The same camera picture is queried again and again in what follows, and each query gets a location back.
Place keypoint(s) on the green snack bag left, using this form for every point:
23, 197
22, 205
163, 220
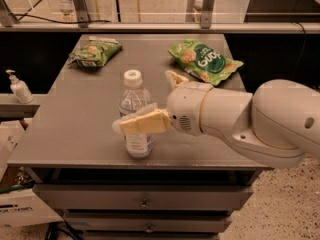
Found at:
95, 53

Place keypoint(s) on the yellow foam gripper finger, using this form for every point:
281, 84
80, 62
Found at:
174, 79
147, 120

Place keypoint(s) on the white pump dispenser bottle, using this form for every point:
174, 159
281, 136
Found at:
19, 88

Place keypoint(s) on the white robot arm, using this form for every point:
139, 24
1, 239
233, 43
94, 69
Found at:
275, 126

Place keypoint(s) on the grey drawer cabinet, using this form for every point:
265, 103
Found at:
170, 186

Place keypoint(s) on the green snack bag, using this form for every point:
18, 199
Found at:
203, 62
95, 53

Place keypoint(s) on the blue plastic water bottle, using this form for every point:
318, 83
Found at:
134, 98

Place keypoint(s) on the drawer metal knob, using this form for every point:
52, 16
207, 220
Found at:
149, 229
144, 204

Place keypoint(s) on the grey metal railing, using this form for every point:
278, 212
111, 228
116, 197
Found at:
167, 16

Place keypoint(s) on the green snack bag right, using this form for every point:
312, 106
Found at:
203, 62

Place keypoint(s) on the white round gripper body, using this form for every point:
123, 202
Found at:
184, 106

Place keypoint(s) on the top drawer metal knob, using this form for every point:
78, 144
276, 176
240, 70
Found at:
144, 204

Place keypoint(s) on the white cardboard box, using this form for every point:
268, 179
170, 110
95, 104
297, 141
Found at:
18, 207

